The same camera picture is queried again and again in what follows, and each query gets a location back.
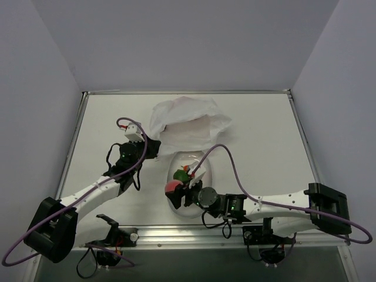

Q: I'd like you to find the pink fake fruit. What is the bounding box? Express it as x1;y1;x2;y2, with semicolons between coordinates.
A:
164;180;183;193

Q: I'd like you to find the green fake lime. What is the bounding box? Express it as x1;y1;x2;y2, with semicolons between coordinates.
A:
173;169;190;183

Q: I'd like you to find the white plastic bag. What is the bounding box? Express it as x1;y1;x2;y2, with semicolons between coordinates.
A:
149;96;231;157

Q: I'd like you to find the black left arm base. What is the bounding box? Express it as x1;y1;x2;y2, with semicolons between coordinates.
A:
86;214;139;269

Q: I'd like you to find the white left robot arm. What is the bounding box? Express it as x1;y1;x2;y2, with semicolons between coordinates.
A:
23;137;161;263

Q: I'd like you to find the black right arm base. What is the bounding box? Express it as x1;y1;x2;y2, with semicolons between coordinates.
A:
242;218;297;268

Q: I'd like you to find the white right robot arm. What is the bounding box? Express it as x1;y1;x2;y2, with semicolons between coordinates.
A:
164;180;351;243

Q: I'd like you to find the white oval plate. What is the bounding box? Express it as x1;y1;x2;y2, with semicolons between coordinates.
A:
167;151;212;219

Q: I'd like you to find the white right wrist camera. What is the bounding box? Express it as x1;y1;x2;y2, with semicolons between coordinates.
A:
187;161;206;188

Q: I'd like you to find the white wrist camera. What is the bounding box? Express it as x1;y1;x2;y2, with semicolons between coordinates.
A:
187;161;206;188
124;123;144;143

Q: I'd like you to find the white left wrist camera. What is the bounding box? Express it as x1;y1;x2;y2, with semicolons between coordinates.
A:
124;123;144;143

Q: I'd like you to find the aluminium front rail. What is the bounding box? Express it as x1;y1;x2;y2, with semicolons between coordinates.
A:
29;221;351;251

